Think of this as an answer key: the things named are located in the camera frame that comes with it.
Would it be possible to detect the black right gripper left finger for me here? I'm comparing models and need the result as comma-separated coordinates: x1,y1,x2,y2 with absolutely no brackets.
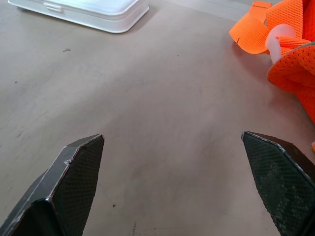
0,134,105,236

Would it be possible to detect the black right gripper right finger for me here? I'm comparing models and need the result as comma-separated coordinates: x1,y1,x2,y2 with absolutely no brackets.
241,131,315,236

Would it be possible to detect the white plastic container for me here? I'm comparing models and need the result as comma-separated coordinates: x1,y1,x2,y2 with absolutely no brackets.
7,0,150,34

